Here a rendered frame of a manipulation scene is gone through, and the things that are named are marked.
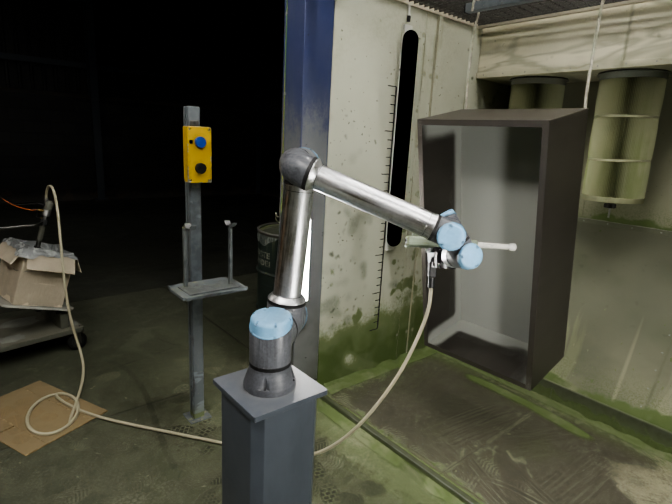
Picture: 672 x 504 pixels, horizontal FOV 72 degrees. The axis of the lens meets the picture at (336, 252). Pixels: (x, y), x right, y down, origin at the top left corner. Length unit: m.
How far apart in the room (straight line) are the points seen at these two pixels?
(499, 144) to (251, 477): 1.79
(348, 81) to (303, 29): 0.36
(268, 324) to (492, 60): 2.44
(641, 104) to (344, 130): 1.62
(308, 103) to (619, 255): 2.13
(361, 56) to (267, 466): 2.02
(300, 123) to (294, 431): 1.45
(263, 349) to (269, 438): 0.30
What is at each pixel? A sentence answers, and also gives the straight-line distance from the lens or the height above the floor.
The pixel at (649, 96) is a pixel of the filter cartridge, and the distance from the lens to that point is 3.13.
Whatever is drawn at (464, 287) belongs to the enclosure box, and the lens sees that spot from 2.76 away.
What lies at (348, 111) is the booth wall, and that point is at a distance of 2.61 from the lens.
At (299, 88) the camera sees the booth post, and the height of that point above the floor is 1.76.
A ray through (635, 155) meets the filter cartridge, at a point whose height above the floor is 1.53.
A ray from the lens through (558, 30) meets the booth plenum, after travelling 3.27.
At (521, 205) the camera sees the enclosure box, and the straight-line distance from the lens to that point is 2.42.
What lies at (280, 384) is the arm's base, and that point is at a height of 0.68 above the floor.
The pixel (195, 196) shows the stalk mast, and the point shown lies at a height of 1.22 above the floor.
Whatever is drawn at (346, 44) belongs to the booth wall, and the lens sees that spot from 2.62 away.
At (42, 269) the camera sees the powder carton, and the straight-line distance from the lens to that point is 3.48.
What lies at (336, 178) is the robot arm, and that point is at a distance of 1.51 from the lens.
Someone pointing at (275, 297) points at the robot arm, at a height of 0.93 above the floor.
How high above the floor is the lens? 1.52
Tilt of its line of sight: 14 degrees down
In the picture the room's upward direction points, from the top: 3 degrees clockwise
